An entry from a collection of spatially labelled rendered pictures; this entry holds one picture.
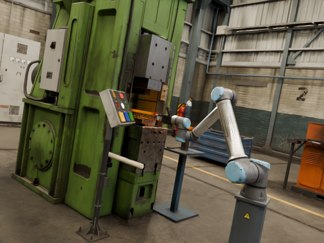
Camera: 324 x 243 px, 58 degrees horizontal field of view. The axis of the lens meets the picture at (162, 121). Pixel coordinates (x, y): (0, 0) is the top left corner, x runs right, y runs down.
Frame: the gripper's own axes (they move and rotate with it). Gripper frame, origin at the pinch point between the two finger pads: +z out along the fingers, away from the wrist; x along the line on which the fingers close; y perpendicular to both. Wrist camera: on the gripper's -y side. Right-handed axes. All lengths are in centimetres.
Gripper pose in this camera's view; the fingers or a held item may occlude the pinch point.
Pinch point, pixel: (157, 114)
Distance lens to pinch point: 278.7
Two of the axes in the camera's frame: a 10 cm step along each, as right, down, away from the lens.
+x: 6.2, 0.6, 7.8
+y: -1.8, 9.8, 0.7
